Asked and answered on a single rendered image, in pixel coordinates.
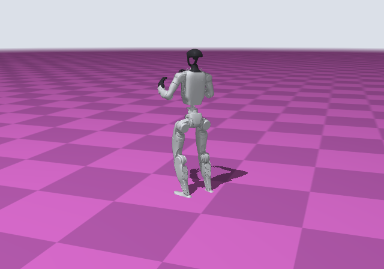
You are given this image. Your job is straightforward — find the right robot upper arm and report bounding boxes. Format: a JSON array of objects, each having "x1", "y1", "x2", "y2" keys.
[{"x1": 205, "y1": 72, "x2": 214, "y2": 98}]

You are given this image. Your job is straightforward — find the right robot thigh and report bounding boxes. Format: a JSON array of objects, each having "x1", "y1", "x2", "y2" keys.
[{"x1": 196, "y1": 117, "x2": 211, "y2": 163}]

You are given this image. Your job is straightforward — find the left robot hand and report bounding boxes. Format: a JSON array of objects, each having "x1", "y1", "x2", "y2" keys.
[{"x1": 158, "y1": 77, "x2": 167, "y2": 88}]

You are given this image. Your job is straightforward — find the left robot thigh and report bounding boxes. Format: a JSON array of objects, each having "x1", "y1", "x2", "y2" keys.
[{"x1": 172, "y1": 118, "x2": 190, "y2": 165}]

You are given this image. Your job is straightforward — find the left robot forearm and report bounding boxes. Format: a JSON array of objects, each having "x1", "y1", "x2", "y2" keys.
[{"x1": 158, "y1": 85, "x2": 168, "y2": 98}]

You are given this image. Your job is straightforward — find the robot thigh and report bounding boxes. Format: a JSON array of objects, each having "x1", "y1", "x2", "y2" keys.
[
  {"x1": 196, "y1": 117, "x2": 211, "y2": 163},
  {"x1": 172, "y1": 118, "x2": 190, "y2": 165}
]

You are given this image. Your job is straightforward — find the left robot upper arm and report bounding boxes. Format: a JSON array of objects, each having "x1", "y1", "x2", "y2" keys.
[{"x1": 164, "y1": 72, "x2": 187, "y2": 100}]

